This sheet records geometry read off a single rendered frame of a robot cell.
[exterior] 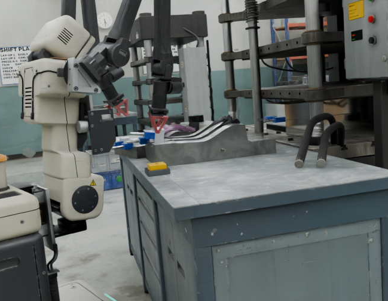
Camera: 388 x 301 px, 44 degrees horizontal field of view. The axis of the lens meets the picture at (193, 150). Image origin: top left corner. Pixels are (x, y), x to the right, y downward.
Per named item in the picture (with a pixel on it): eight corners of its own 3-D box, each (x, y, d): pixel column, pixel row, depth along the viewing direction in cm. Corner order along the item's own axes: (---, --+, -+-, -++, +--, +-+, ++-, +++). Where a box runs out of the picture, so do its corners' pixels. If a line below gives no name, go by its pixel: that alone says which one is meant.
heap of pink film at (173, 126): (155, 141, 222) (154, 125, 221) (139, 139, 237) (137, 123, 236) (202, 134, 235) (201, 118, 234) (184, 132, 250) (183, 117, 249)
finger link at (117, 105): (127, 111, 223) (117, 94, 219) (135, 111, 217) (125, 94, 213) (116, 119, 220) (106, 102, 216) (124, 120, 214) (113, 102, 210)
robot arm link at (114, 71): (85, 65, 212) (94, 64, 205) (105, 53, 218) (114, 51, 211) (99, 89, 217) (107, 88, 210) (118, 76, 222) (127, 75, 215)
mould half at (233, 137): (156, 168, 187) (153, 133, 185) (146, 159, 212) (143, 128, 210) (276, 153, 199) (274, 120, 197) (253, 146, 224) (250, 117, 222)
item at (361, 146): (314, 162, 212) (313, 146, 211) (222, 136, 337) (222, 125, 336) (472, 141, 232) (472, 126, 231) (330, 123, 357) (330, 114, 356)
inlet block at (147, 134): (130, 141, 188) (131, 128, 187) (128, 138, 193) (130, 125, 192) (163, 143, 192) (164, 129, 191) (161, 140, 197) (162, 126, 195)
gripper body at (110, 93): (115, 97, 222) (106, 83, 219) (125, 96, 214) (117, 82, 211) (104, 104, 219) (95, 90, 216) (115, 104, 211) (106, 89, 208)
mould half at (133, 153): (137, 159, 214) (134, 134, 212) (114, 153, 236) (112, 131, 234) (228, 143, 239) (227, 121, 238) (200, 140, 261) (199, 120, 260)
